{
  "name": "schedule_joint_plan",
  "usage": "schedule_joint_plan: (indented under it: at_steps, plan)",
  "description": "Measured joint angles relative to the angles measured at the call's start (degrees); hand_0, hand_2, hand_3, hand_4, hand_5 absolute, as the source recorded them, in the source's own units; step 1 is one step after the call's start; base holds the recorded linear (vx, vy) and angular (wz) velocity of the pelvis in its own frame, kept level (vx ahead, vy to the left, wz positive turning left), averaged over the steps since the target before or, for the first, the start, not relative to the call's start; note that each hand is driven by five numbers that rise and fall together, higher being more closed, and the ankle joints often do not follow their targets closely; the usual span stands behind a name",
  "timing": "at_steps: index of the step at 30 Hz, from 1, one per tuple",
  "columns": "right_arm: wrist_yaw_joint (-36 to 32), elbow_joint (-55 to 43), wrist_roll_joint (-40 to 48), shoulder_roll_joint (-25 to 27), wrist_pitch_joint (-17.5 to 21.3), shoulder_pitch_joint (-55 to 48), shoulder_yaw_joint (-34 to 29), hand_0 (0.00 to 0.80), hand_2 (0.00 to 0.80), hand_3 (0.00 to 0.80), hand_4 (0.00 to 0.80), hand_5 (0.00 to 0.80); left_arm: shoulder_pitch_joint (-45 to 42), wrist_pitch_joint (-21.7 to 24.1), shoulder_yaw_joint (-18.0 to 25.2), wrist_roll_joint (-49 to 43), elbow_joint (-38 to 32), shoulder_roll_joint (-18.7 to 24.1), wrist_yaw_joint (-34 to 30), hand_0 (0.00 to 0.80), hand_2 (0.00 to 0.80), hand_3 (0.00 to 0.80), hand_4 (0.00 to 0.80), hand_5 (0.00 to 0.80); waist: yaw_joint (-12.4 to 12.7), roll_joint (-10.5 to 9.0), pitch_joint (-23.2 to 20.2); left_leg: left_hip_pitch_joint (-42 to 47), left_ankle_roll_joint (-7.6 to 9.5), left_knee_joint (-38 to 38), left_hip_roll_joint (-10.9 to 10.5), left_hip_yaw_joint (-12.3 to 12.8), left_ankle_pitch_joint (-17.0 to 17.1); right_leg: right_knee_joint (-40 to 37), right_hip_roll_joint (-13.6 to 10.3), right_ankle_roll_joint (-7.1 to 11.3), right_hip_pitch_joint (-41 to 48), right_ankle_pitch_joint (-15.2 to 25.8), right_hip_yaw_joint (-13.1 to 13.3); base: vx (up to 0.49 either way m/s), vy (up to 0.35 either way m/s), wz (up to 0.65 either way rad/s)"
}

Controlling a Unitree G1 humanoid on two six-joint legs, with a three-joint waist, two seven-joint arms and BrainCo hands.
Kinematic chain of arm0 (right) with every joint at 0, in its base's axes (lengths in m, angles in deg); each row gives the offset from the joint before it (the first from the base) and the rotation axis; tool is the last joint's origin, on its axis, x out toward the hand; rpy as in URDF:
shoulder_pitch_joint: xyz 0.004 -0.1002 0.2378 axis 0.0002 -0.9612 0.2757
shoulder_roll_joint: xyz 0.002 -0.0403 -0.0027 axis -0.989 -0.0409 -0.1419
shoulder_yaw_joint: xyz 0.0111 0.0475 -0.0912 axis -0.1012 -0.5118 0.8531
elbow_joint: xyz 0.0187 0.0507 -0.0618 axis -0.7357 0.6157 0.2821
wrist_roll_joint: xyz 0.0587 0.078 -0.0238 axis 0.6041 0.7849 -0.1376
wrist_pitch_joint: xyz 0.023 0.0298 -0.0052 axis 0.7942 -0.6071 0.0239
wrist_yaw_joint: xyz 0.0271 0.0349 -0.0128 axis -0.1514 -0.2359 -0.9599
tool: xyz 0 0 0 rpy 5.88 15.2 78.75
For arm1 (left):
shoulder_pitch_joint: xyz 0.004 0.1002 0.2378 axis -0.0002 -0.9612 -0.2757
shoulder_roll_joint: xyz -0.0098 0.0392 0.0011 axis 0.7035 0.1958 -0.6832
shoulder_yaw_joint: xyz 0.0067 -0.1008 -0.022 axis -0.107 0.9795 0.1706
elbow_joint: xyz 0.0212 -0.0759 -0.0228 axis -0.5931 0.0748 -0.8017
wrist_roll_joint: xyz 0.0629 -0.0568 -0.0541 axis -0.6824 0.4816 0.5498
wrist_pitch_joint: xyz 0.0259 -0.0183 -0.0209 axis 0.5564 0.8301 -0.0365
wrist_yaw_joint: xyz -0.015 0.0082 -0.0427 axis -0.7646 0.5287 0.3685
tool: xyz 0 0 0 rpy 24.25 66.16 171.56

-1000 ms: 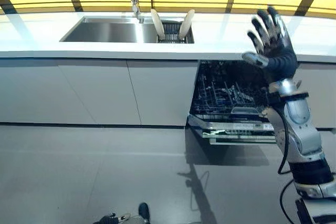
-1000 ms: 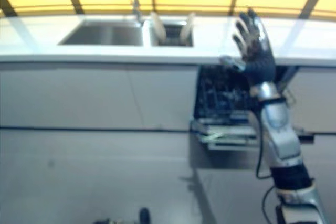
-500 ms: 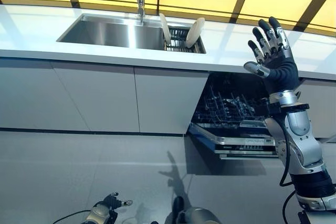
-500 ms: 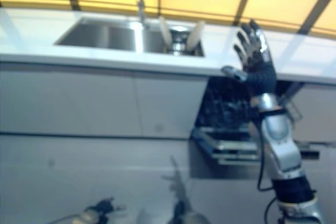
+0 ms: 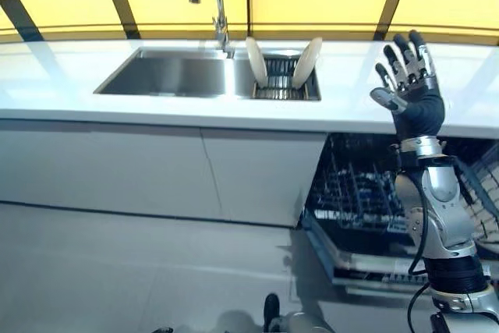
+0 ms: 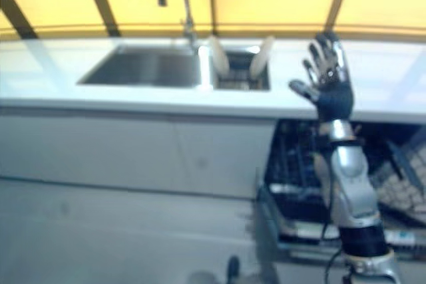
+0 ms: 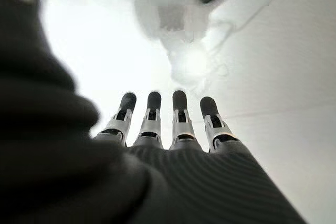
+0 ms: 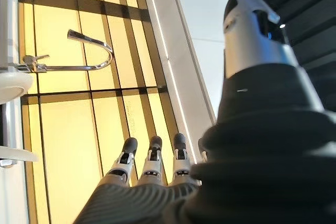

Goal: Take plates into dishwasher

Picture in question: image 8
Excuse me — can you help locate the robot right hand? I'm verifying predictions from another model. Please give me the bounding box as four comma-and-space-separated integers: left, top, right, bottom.
73, 0, 336, 224

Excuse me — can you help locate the chrome gooseneck kitchen faucet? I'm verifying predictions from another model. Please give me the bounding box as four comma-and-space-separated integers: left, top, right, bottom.
22, 29, 114, 74

